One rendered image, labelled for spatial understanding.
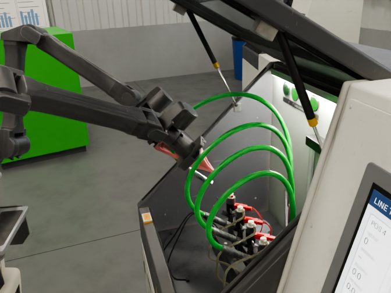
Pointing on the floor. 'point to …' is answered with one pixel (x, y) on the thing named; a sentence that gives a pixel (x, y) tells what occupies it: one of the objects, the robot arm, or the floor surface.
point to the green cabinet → (35, 117)
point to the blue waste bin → (237, 57)
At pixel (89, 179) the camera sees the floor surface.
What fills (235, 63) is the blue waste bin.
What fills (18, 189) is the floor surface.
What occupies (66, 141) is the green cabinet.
